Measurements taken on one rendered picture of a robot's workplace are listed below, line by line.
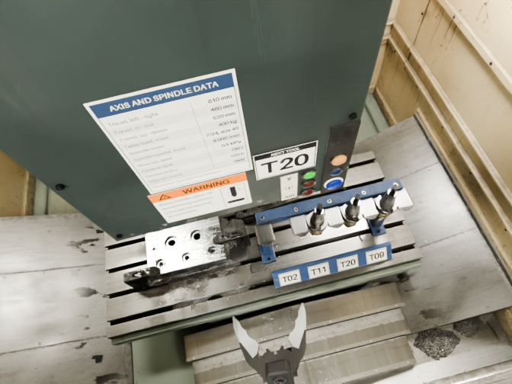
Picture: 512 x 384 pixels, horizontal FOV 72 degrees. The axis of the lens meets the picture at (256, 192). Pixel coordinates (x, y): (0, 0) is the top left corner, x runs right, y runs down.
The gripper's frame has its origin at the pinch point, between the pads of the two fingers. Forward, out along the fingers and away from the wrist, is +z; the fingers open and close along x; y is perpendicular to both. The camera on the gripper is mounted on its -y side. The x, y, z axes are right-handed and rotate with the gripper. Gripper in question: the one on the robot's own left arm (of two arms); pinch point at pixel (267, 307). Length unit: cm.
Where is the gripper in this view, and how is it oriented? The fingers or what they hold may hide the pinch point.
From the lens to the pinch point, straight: 79.4
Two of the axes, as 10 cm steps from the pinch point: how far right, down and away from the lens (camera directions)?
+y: 0.9, 4.6, 8.8
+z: -1.7, -8.6, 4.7
